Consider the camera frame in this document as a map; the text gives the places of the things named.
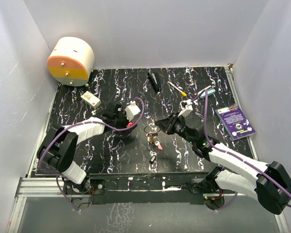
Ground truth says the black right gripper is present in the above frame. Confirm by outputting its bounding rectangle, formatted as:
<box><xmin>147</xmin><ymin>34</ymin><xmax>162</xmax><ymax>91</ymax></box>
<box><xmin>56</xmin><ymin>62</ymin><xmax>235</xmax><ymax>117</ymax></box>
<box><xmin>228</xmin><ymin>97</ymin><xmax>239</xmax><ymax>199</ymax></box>
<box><xmin>155</xmin><ymin>111</ymin><xmax>195</xmax><ymax>145</ymax></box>

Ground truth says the metal keyring with keys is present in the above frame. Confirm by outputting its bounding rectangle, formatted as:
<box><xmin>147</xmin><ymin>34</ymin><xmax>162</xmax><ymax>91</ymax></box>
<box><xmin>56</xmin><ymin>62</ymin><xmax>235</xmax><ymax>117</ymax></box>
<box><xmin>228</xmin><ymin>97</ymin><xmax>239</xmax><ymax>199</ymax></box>
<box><xmin>144</xmin><ymin>125</ymin><xmax>160</xmax><ymax>146</ymax></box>

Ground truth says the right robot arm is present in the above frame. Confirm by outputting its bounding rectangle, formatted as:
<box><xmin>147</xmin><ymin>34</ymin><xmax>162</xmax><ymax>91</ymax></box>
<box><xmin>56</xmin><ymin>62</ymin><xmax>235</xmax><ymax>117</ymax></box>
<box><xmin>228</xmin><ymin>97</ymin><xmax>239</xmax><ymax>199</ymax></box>
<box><xmin>155</xmin><ymin>113</ymin><xmax>291</xmax><ymax>215</ymax></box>

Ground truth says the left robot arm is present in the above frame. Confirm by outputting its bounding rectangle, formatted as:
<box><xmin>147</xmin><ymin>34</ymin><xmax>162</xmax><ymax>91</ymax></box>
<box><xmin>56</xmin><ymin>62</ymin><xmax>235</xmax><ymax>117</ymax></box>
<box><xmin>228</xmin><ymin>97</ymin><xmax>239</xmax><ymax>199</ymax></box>
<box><xmin>37</xmin><ymin>101</ymin><xmax>141</xmax><ymax>194</ymax></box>

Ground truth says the red tag key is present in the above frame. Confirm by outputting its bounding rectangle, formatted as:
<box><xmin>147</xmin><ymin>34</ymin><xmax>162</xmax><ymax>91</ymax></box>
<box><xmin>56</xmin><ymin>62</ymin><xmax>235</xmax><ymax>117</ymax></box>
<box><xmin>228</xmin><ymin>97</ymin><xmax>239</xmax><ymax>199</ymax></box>
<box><xmin>155</xmin><ymin>141</ymin><xmax>162</xmax><ymax>150</ymax></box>

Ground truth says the pale green cardboard box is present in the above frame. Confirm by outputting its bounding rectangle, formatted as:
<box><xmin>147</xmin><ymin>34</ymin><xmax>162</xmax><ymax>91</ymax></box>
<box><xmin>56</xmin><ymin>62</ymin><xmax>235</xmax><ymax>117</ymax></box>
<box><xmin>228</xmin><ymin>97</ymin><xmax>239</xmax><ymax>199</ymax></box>
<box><xmin>81</xmin><ymin>91</ymin><xmax>101</xmax><ymax>109</ymax></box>

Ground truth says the black key tag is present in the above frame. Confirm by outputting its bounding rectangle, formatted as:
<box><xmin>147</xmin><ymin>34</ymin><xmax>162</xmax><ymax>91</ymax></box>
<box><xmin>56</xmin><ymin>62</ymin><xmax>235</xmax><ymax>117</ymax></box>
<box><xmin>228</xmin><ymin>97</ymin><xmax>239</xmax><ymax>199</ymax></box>
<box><xmin>149</xmin><ymin>155</ymin><xmax>156</xmax><ymax>164</ymax></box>

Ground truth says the light blue stapler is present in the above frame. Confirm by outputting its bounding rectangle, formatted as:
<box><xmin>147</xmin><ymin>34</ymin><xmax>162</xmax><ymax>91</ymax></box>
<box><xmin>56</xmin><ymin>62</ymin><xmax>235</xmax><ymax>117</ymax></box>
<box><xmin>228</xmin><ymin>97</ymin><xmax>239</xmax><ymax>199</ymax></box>
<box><xmin>198</xmin><ymin>85</ymin><xmax>215</xmax><ymax>99</ymax></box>

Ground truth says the black stapler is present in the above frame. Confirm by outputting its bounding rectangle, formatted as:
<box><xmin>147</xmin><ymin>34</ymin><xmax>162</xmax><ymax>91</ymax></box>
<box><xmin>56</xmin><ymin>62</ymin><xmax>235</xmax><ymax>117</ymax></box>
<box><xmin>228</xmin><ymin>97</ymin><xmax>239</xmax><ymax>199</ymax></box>
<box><xmin>147</xmin><ymin>72</ymin><xmax>162</xmax><ymax>93</ymax></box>

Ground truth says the purple booklet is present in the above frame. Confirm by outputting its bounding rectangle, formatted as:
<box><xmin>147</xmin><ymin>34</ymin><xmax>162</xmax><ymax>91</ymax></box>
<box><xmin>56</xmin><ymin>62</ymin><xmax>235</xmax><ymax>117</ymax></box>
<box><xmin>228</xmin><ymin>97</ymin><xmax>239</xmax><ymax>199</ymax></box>
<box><xmin>215</xmin><ymin>104</ymin><xmax>256</xmax><ymax>141</ymax></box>

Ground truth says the white round drawer cabinet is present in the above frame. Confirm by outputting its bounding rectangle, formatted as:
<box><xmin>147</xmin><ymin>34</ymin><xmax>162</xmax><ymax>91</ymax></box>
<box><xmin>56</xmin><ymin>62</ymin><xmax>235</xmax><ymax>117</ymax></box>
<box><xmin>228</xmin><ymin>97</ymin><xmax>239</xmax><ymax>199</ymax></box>
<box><xmin>47</xmin><ymin>36</ymin><xmax>95</xmax><ymax>87</ymax></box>

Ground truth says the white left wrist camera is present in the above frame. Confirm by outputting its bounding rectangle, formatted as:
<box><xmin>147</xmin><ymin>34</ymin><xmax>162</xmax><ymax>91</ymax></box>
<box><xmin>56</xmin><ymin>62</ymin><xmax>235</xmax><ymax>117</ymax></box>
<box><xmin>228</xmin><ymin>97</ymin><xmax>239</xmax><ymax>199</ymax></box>
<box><xmin>125</xmin><ymin>100</ymin><xmax>141</xmax><ymax>121</ymax></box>

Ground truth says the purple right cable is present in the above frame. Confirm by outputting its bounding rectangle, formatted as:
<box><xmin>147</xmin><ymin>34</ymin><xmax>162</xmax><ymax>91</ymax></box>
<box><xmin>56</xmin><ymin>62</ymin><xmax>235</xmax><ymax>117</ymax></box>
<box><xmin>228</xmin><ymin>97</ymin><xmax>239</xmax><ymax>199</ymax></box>
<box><xmin>190</xmin><ymin>89</ymin><xmax>291</xmax><ymax>211</ymax></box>

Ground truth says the purple cable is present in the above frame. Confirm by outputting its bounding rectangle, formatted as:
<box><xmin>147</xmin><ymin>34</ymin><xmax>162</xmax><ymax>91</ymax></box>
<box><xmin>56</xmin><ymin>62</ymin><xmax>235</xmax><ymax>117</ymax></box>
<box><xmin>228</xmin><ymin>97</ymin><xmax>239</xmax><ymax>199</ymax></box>
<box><xmin>190</xmin><ymin>89</ymin><xmax>291</xmax><ymax>211</ymax></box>
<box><xmin>38</xmin><ymin>97</ymin><xmax>145</xmax><ymax>211</ymax></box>

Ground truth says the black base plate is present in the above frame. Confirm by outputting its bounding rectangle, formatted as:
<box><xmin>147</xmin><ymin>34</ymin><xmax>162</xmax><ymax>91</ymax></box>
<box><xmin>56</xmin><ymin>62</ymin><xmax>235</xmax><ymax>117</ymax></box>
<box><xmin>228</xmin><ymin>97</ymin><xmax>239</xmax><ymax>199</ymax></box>
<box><xmin>63</xmin><ymin>172</ymin><xmax>225</xmax><ymax>209</ymax></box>

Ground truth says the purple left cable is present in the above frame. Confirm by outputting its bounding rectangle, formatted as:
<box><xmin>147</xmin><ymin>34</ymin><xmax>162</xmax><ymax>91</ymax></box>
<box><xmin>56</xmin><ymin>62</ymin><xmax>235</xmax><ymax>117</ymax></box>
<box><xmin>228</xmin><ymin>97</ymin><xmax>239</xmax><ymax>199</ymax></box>
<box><xmin>38</xmin><ymin>97</ymin><xmax>145</xmax><ymax>211</ymax></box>

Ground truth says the aluminium frame rail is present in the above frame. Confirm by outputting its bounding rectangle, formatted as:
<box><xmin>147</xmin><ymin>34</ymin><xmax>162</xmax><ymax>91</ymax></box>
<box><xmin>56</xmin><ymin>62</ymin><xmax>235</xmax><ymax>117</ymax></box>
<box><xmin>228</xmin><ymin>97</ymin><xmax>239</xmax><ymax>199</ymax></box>
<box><xmin>16</xmin><ymin>176</ymin><xmax>279</xmax><ymax>198</ymax></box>

